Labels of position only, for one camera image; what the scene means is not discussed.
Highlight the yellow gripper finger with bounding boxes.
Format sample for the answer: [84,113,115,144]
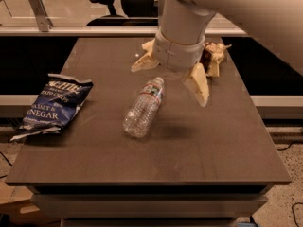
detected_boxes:
[131,52,159,73]
[182,62,209,107]

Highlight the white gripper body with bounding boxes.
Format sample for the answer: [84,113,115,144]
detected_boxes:
[151,29,205,72]

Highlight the clear plastic water bottle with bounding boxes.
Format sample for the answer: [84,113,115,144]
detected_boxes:
[123,77,165,138]

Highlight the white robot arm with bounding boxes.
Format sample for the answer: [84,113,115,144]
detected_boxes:
[132,0,303,106]

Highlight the brown snack bag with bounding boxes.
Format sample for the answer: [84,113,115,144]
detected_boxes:
[141,39,232,79]

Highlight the black office chair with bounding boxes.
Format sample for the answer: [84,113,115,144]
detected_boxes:
[87,0,158,26]

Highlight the glass partition panel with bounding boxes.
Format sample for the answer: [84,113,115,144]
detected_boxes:
[0,0,157,36]

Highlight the blue salt vinegar chips bag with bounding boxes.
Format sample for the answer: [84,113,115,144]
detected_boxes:
[11,74,94,141]

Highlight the cardboard box on floor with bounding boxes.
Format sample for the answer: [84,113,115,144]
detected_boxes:
[0,182,61,227]

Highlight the black floor cable right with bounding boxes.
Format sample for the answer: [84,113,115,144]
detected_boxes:
[276,140,303,227]

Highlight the black floor cable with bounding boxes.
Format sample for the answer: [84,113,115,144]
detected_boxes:
[276,140,303,227]
[0,150,13,180]

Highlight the left metal partition bracket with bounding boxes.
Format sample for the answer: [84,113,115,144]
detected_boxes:
[28,0,52,32]

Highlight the black floor cable left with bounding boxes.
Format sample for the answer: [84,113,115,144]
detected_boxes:
[0,150,13,180]

